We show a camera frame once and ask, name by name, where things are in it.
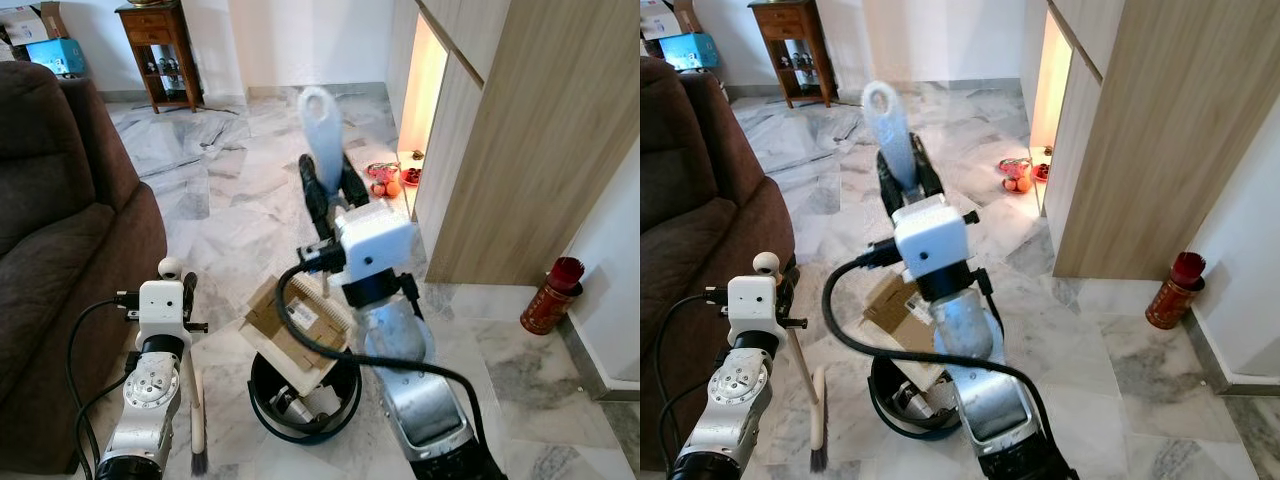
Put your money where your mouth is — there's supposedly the red cylindrical tin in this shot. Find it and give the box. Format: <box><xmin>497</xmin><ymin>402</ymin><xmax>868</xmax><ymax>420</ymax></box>
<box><xmin>1146</xmin><ymin>252</ymin><xmax>1207</xmax><ymax>331</ymax></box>
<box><xmin>520</xmin><ymin>256</ymin><xmax>586</xmax><ymax>336</ymax></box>

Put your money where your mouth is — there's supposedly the brown fabric sofa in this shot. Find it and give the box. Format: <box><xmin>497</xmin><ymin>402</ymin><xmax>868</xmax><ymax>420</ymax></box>
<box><xmin>0</xmin><ymin>60</ymin><xmax>169</xmax><ymax>476</ymax></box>
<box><xmin>640</xmin><ymin>55</ymin><xmax>796</xmax><ymax>471</ymax></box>

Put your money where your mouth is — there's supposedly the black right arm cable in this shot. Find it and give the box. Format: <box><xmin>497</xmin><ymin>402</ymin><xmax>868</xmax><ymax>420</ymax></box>
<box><xmin>275</xmin><ymin>245</ymin><xmax>481</xmax><ymax>451</ymax></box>
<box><xmin>822</xmin><ymin>240</ymin><xmax>1051</xmax><ymax>471</ymax></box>

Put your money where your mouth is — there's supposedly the wooden handled broom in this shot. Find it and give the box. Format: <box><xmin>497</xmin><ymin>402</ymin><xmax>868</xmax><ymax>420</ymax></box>
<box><xmin>752</xmin><ymin>252</ymin><xmax>833</xmax><ymax>475</ymax></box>
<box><xmin>158</xmin><ymin>257</ymin><xmax>211</xmax><ymax>477</ymax></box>

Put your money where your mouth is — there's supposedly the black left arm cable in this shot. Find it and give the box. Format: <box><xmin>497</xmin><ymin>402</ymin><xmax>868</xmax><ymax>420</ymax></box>
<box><xmin>652</xmin><ymin>286</ymin><xmax>731</xmax><ymax>471</ymax></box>
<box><xmin>66</xmin><ymin>290</ymin><xmax>141</xmax><ymax>480</ymax></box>

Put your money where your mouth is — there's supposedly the light wood cabinet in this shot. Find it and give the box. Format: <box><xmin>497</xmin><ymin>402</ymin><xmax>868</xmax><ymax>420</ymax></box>
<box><xmin>1020</xmin><ymin>0</ymin><xmax>1280</xmax><ymax>281</ymax></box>
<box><xmin>385</xmin><ymin>0</ymin><xmax>641</xmax><ymax>288</ymax></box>

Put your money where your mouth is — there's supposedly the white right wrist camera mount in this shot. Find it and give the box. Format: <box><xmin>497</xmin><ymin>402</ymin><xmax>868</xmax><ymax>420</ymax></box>
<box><xmin>893</xmin><ymin>195</ymin><xmax>973</xmax><ymax>276</ymax></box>
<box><xmin>333</xmin><ymin>200</ymin><xmax>416</xmax><ymax>286</ymax></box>

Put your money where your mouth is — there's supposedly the dark wooden side table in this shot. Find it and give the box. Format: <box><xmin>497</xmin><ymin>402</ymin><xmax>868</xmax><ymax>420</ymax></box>
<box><xmin>748</xmin><ymin>0</ymin><xmax>836</xmax><ymax>109</ymax></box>
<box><xmin>115</xmin><ymin>0</ymin><xmax>204</xmax><ymax>114</ymax></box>

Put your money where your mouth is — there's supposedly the white cardboard box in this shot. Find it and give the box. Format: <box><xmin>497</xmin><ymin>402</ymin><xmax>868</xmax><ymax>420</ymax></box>
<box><xmin>640</xmin><ymin>0</ymin><xmax>701</xmax><ymax>41</ymax></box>
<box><xmin>0</xmin><ymin>3</ymin><xmax>66</xmax><ymax>46</ymax></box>

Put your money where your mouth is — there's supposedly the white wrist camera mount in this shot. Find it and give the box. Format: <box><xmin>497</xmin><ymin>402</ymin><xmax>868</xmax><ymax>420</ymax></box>
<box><xmin>333</xmin><ymin>200</ymin><xmax>416</xmax><ymax>286</ymax></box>
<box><xmin>137</xmin><ymin>280</ymin><xmax>188</xmax><ymax>341</ymax></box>
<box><xmin>893</xmin><ymin>195</ymin><xmax>973</xmax><ymax>276</ymax></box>
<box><xmin>727</xmin><ymin>276</ymin><xmax>781</xmax><ymax>336</ymax></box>

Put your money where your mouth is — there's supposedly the brown cardboard box with label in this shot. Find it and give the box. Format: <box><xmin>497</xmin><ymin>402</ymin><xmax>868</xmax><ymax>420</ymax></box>
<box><xmin>243</xmin><ymin>277</ymin><xmax>331</xmax><ymax>346</ymax></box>
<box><xmin>865</xmin><ymin>272</ymin><xmax>936</xmax><ymax>341</ymax></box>

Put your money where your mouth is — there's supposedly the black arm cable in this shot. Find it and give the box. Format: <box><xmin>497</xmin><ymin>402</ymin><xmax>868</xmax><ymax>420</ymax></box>
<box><xmin>275</xmin><ymin>245</ymin><xmax>481</xmax><ymax>451</ymax></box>
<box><xmin>652</xmin><ymin>286</ymin><xmax>731</xmax><ymax>471</ymax></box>
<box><xmin>66</xmin><ymin>290</ymin><xmax>141</xmax><ymax>480</ymax></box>
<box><xmin>822</xmin><ymin>240</ymin><xmax>1051</xmax><ymax>471</ymax></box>

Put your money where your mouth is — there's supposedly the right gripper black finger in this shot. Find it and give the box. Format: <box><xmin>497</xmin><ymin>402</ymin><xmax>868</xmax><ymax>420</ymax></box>
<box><xmin>878</xmin><ymin>150</ymin><xmax>907</xmax><ymax>219</ymax></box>
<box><xmin>302</xmin><ymin>155</ymin><xmax>333</xmax><ymax>241</ymax></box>
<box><xmin>343</xmin><ymin>155</ymin><xmax>369</xmax><ymax>209</ymax></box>
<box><xmin>915</xmin><ymin>148</ymin><xmax>943</xmax><ymax>201</ymax></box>

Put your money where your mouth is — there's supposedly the cyan cardboard box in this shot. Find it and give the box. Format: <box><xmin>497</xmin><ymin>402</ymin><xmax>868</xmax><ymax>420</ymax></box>
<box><xmin>660</xmin><ymin>32</ymin><xmax>721</xmax><ymax>71</ymax></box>
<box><xmin>25</xmin><ymin>37</ymin><xmax>88</xmax><ymax>78</ymax></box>

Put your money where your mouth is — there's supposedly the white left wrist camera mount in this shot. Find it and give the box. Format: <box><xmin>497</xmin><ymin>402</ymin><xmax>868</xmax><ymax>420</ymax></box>
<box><xmin>727</xmin><ymin>276</ymin><xmax>781</xmax><ymax>336</ymax></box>
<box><xmin>137</xmin><ymin>280</ymin><xmax>188</xmax><ymax>341</ymax></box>

